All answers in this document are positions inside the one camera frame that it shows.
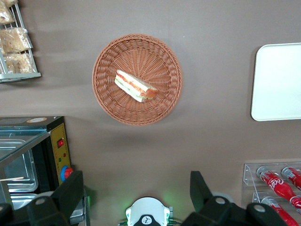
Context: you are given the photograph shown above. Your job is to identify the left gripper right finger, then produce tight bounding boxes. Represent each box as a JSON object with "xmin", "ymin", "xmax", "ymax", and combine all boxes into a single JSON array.
[{"xmin": 181, "ymin": 170, "xmax": 287, "ymax": 226}]

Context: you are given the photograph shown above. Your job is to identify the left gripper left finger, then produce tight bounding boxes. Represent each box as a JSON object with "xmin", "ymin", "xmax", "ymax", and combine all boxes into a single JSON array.
[{"xmin": 0, "ymin": 170, "xmax": 85, "ymax": 226}]

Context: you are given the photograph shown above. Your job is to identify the triangle sandwich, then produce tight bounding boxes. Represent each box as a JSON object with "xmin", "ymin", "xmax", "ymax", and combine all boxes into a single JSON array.
[{"xmin": 114, "ymin": 69, "xmax": 158, "ymax": 103}]

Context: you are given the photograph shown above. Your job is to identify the cream plastic tray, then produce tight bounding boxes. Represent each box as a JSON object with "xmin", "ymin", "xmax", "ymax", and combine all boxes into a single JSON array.
[{"xmin": 250, "ymin": 42, "xmax": 301, "ymax": 122}]

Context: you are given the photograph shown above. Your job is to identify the brown wicker basket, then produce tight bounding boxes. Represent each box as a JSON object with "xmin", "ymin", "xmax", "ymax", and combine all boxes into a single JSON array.
[{"xmin": 91, "ymin": 33, "xmax": 183, "ymax": 126}]

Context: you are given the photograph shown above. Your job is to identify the steel pan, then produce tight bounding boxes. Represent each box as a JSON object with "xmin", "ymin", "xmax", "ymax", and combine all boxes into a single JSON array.
[
  {"xmin": 10, "ymin": 193, "xmax": 86, "ymax": 225},
  {"xmin": 0, "ymin": 138, "xmax": 40, "ymax": 194}
]

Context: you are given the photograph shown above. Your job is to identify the clear acrylic bottle rack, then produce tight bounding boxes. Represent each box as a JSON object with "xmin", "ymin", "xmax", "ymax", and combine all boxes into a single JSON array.
[{"xmin": 241, "ymin": 162, "xmax": 301, "ymax": 226}]

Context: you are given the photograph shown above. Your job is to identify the black glass food warmer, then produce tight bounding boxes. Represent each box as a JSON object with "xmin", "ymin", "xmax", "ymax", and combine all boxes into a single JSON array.
[{"xmin": 0, "ymin": 115, "xmax": 91, "ymax": 226}]

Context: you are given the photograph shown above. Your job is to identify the wooden skewer stick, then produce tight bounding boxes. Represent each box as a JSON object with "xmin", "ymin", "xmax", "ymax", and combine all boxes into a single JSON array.
[{"xmin": 0, "ymin": 176, "xmax": 25, "ymax": 182}]

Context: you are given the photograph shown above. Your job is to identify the red cola bottle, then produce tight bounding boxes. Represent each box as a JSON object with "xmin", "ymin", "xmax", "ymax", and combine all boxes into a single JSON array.
[
  {"xmin": 281, "ymin": 166, "xmax": 301, "ymax": 191},
  {"xmin": 261, "ymin": 196, "xmax": 300, "ymax": 226},
  {"xmin": 256, "ymin": 165, "xmax": 301, "ymax": 214}
]

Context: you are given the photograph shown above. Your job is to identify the clear bag of pastries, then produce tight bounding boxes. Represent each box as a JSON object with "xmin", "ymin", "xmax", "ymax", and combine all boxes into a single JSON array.
[
  {"xmin": 0, "ymin": 0, "xmax": 19, "ymax": 8},
  {"xmin": 0, "ymin": 27, "xmax": 33, "ymax": 55},
  {"xmin": 0, "ymin": 4, "xmax": 15, "ymax": 24},
  {"xmin": 4, "ymin": 53, "xmax": 36, "ymax": 74}
]

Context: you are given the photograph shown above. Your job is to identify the grey wire rack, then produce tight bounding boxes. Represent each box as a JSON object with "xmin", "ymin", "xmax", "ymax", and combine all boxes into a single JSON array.
[{"xmin": 0, "ymin": 0, "xmax": 42, "ymax": 83}]

